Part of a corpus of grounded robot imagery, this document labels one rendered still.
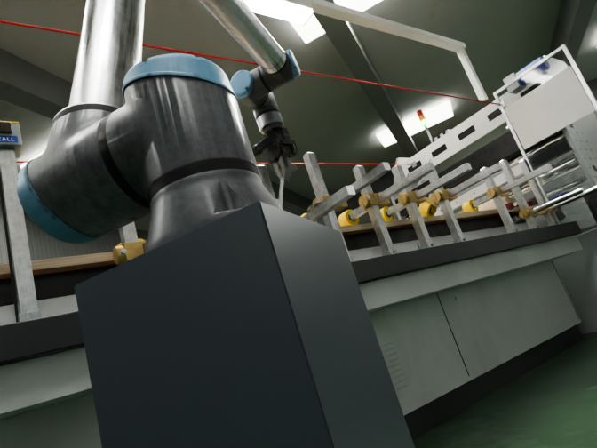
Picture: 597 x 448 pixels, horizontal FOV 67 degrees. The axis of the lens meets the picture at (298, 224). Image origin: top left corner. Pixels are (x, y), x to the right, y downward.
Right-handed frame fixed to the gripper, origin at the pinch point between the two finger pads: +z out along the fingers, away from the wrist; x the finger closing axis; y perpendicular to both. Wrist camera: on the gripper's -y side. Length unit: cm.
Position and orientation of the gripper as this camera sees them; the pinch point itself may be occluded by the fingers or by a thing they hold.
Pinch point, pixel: (284, 180)
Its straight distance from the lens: 155.3
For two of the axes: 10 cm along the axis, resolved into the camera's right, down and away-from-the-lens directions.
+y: 7.8, -1.0, 6.2
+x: -5.4, 3.9, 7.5
